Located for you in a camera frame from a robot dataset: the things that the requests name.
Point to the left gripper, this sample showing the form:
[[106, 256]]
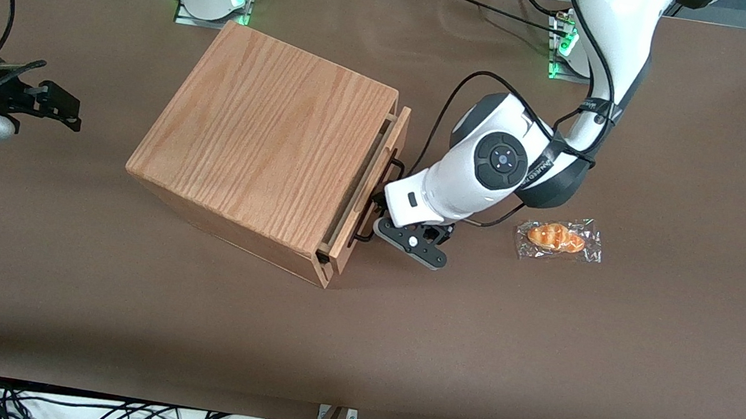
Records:
[[379, 204]]

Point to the wooden cabinet drawer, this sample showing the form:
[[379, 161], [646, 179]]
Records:
[[378, 167]]

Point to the bread roll in clear wrapper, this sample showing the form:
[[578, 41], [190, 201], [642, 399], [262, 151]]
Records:
[[555, 237]]

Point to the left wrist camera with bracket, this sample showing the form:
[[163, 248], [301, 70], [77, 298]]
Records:
[[412, 241]]

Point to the light oak wooden cabinet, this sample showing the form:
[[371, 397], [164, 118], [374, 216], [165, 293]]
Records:
[[261, 130]]

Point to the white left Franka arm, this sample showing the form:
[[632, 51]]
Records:
[[502, 158]]

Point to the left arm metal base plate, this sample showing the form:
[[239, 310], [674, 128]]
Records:
[[558, 53]]

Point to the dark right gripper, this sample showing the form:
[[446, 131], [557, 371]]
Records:
[[7, 95]]

